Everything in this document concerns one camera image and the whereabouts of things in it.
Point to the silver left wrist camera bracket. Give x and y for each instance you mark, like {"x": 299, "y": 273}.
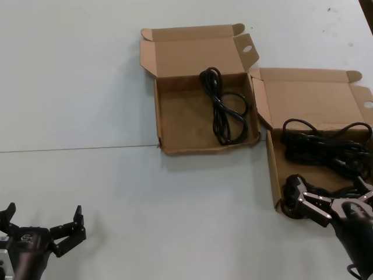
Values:
{"x": 4, "y": 256}

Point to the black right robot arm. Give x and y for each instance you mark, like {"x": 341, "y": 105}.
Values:
{"x": 360, "y": 251}

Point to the open cardboard box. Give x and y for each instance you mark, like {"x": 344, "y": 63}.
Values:
{"x": 309, "y": 99}

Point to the cardboard box with torn edge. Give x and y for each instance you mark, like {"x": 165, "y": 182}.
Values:
{"x": 192, "y": 122}

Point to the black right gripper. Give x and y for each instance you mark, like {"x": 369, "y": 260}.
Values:
{"x": 352, "y": 211}

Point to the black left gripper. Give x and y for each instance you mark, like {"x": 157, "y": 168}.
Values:
{"x": 29, "y": 248}

